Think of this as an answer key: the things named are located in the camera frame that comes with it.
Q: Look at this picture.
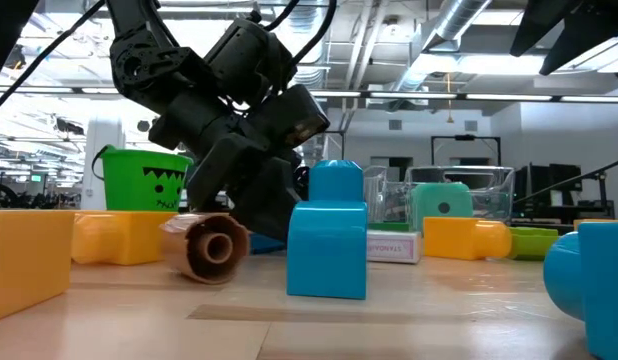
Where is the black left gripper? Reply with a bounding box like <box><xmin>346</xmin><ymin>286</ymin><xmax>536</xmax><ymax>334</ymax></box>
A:
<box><xmin>148</xmin><ymin>84</ymin><xmax>304</xmax><ymax>244</ymax></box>

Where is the small brown block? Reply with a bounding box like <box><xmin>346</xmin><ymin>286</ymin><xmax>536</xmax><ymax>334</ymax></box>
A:
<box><xmin>160</xmin><ymin>212</ymin><xmax>251</xmax><ymax>286</ymax></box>

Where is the small blue toy block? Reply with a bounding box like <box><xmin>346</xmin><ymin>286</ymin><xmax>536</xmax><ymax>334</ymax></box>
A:
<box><xmin>286</xmin><ymin>159</ymin><xmax>369</xmax><ymax>301</ymax></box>

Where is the large yellow toy block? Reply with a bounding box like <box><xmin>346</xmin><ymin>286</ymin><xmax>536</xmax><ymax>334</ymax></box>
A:
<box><xmin>0</xmin><ymin>208</ymin><xmax>76</xmax><ymax>325</ymax></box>
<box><xmin>71</xmin><ymin>210</ymin><xmax>180</xmax><ymax>266</ymax></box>

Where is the picture card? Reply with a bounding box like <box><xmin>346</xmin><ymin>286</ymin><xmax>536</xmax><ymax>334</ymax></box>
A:
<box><xmin>366</xmin><ymin>230</ymin><xmax>423</xmax><ymax>266</ymax></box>

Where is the lime green toy brick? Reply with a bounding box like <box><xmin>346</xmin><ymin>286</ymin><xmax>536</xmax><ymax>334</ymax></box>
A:
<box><xmin>506</xmin><ymin>227</ymin><xmax>561</xmax><ymax>262</ymax></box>

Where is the long ceiling light strip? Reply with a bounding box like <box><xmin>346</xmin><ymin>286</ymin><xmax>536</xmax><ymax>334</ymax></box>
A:
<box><xmin>0</xmin><ymin>85</ymin><xmax>118</xmax><ymax>96</ymax></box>
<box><xmin>308</xmin><ymin>91</ymin><xmax>618</xmax><ymax>104</ymax></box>

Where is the green monster face bucket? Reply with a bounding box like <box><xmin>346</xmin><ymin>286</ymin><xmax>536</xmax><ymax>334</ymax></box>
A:
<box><xmin>91</xmin><ymin>144</ymin><xmax>194</xmax><ymax>212</ymax></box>

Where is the dark green toy brick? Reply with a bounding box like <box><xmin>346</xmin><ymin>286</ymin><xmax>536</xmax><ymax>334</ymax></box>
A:
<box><xmin>367</xmin><ymin>222</ymin><xmax>413</xmax><ymax>234</ymax></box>

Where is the white room pillar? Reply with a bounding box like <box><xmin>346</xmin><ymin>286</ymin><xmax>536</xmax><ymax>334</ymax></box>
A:
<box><xmin>81</xmin><ymin>107</ymin><xmax>126</xmax><ymax>211</ymax></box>

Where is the black desk equipment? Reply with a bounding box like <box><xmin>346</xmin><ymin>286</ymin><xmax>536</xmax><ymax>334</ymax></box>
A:
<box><xmin>513</xmin><ymin>162</ymin><xmax>615</xmax><ymax>224</ymax></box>

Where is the tall clear plastic bin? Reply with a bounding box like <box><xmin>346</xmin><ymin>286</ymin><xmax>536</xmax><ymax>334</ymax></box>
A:
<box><xmin>403</xmin><ymin>165</ymin><xmax>516</xmax><ymax>221</ymax></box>

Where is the teal green toy block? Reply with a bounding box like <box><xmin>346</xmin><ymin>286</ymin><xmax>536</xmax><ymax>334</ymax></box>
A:
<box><xmin>410</xmin><ymin>182</ymin><xmax>474</xmax><ymax>234</ymax></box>

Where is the large blue toy block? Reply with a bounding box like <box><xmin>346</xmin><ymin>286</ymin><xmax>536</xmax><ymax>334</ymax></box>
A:
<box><xmin>542</xmin><ymin>221</ymin><xmax>618</xmax><ymax>360</ymax></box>

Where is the slanted ribbed metal duct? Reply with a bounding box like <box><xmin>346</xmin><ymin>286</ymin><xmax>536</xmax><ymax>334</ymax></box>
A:
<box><xmin>388</xmin><ymin>0</ymin><xmax>493</xmax><ymax>94</ymax></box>

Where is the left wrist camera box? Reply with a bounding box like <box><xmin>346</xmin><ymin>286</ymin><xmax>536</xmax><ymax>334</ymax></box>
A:
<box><xmin>261</xmin><ymin>83</ymin><xmax>332</xmax><ymax>149</ymax></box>

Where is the upright ribbed metal duct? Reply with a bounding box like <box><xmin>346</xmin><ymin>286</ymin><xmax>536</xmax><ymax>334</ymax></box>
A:
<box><xmin>288</xmin><ymin>0</ymin><xmax>335</xmax><ymax>89</ymax></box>

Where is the black frame stand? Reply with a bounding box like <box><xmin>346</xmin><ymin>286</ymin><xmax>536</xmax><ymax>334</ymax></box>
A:
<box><xmin>431</xmin><ymin>133</ymin><xmax>503</xmax><ymax>167</ymax></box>

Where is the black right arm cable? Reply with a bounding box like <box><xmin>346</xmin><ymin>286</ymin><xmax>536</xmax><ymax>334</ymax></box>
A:
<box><xmin>512</xmin><ymin>154</ymin><xmax>618</xmax><ymax>204</ymax></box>

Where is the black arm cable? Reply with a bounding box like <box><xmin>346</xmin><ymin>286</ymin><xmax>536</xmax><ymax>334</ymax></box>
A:
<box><xmin>0</xmin><ymin>0</ymin><xmax>106</xmax><ymax>107</ymax></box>
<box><xmin>512</xmin><ymin>154</ymin><xmax>618</xmax><ymax>204</ymax></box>

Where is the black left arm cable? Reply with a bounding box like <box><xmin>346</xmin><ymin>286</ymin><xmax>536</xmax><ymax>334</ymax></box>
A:
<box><xmin>0</xmin><ymin>0</ymin><xmax>106</xmax><ymax>107</ymax></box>

